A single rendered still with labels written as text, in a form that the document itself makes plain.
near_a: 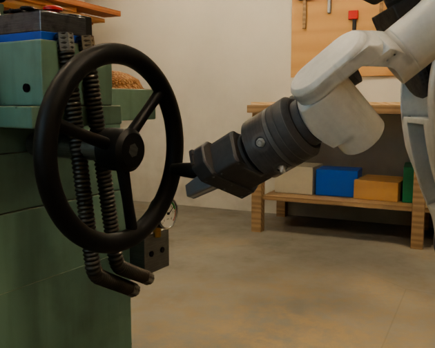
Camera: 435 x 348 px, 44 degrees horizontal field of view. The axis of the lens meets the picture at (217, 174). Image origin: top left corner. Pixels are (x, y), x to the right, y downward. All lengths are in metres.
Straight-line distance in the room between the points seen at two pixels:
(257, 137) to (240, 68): 3.61
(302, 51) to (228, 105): 0.72
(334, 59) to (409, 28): 0.09
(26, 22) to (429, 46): 0.53
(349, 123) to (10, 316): 0.58
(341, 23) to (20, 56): 3.42
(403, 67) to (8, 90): 0.53
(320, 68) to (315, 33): 3.45
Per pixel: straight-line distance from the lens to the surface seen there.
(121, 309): 1.10
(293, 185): 3.72
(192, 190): 0.80
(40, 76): 0.78
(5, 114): 0.81
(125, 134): 0.74
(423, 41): 0.68
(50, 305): 0.96
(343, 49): 0.67
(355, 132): 0.69
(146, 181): 4.75
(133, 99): 1.06
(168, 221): 1.07
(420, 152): 1.04
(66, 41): 0.80
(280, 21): 4.23
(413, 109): 1.06
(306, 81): 0.67
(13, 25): 0.84
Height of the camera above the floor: 0.88
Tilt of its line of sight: 8 degrees down
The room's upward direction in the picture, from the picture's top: straight up
